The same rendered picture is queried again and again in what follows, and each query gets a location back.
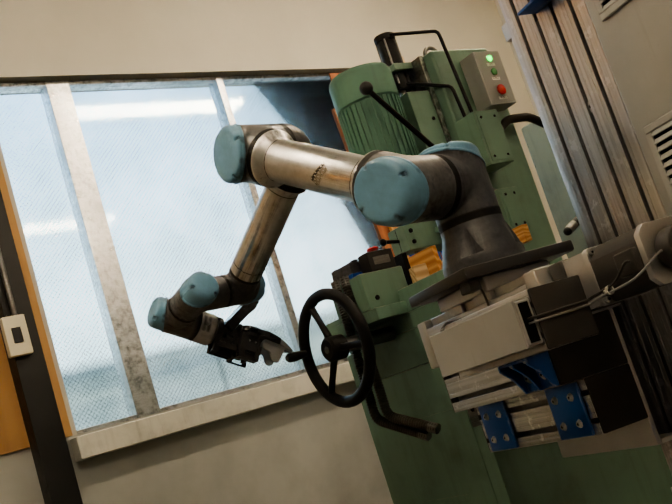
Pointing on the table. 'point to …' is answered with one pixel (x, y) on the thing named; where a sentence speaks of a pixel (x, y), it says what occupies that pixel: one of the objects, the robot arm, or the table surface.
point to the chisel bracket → (415, 237)
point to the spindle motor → (370, 111)
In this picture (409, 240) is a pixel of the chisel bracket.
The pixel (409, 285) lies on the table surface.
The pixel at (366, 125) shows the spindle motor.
